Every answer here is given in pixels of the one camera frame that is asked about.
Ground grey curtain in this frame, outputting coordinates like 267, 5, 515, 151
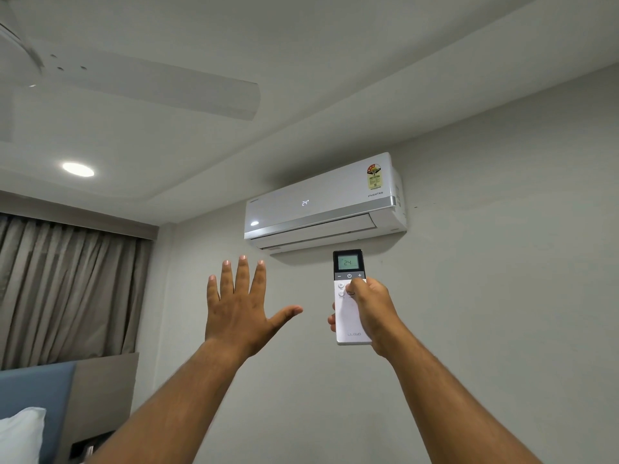
0, 212, 153, 372

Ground white pillow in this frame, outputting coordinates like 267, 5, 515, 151
0, 407, 47, 464

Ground white ceiling fan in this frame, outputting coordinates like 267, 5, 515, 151
0, 14, 261, 142

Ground person's left hand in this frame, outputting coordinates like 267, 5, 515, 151
205, 255, 304, 361

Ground person's right forearm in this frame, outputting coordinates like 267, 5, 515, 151
376, 322, 543, 464

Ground round ceiling light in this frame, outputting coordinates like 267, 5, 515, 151
61, 161, 95, 178

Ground white air conditioner remote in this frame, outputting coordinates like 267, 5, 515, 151
332, 248, 373, 346

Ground white wall air conditioner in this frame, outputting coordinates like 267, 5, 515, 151
244, 151, 408, 251

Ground curtain pelmet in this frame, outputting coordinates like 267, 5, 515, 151
0, 189, 160, 241

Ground grey wooden headboard panel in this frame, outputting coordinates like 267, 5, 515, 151
62, 352, 140, 464

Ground person's left forearm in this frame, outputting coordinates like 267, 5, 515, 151
88, 339, 250, 464

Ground person's right hand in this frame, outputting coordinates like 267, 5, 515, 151
327, 278, 406, 359

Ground blue padded headboard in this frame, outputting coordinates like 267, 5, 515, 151
0, 361, 78, 464

